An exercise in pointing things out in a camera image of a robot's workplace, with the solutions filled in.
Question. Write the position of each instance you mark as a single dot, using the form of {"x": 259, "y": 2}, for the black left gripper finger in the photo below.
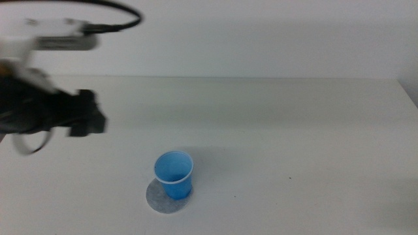
{"x": 87, "y": 101}
{"x": 88, "y": 127}

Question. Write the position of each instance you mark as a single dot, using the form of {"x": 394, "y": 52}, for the blue plastic cup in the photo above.
{"x": 174, "y": 176}

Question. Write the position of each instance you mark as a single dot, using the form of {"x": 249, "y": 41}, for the round grey cup mat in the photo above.
{"x": 158, "y": 199}

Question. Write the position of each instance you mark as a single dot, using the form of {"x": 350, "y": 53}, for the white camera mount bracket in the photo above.
{"x": 23, "y": 49}

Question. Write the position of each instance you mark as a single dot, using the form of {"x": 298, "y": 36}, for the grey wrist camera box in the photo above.
{"x": 67, "y": 43}

